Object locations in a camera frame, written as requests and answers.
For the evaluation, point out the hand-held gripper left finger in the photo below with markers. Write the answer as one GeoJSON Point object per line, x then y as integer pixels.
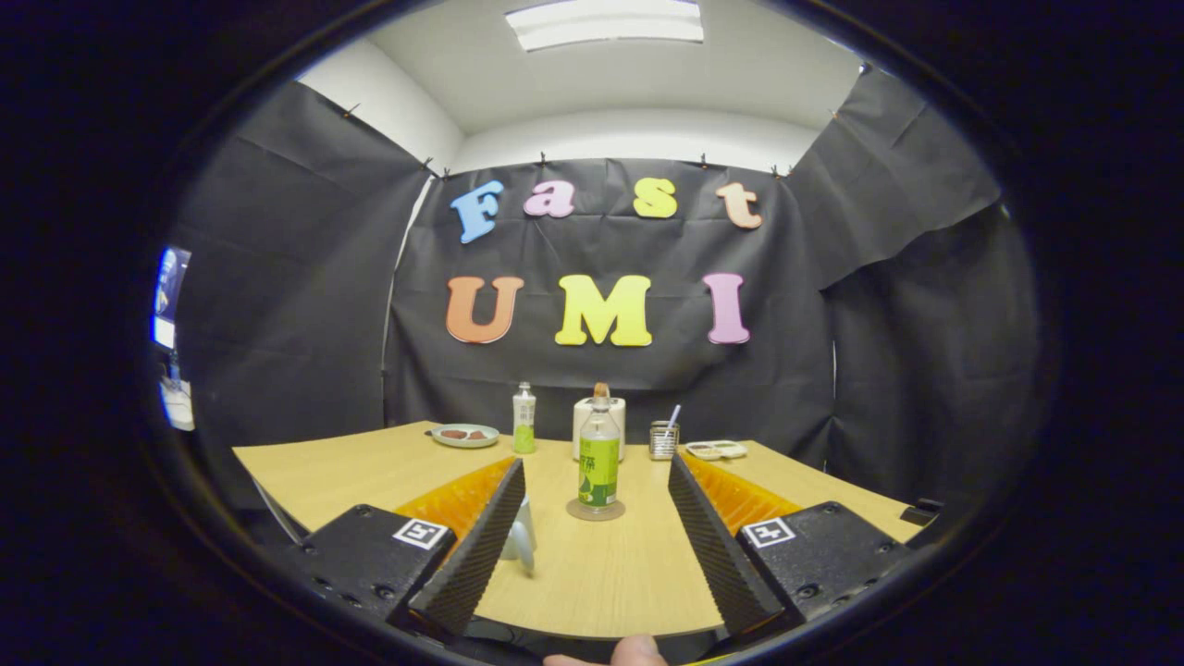
{"type": "Point", "coordinates": [472, 564]}

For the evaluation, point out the small black box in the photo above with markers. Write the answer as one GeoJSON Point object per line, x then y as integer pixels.
{"type": "Point", "coordinates": [921, 513]}

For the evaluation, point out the pale green plate with meat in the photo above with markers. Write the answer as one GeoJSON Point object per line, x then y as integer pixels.
{"type": "Point", "coordinates": [464, 436]}

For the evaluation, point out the glass jar with purple straw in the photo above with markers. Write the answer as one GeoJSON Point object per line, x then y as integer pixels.
{"type": "Point", "coordinates": [663, 442]}

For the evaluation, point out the white cup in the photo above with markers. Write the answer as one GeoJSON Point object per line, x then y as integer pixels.
{"type": "Point", "coordinates": [518, 535]}

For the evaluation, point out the white food tray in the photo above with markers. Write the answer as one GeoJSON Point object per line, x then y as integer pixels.
{"type": "Point", "coordinates": [717, 450]}

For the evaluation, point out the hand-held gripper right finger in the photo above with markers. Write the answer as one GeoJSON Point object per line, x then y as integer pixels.
{"type": "Point", "coordinates": [721, 555]}

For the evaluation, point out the white toaster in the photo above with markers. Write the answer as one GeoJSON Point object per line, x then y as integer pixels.
{"type": "Point", "coordinates": [618, 430]}

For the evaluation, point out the round brown coaster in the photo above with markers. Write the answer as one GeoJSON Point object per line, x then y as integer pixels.
{"type": "Point", "coordinates": [575, 511]}

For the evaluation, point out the tall capped green drink bottle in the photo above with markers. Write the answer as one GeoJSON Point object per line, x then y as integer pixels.
{"type": "Point", "coordinates": [524, 425]}

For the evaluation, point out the black backdrop cloth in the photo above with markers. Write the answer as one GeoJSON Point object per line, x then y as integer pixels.
{"type": "Point", "coordinates": [879, 370]}

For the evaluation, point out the wooden table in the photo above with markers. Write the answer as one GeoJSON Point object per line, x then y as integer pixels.
{"type": "Point", "coordinates": [370, 472]}

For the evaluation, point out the green label juice bottle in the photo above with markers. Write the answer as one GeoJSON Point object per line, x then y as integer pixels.
{"type": "Point", "coordinates": [599, 467]}

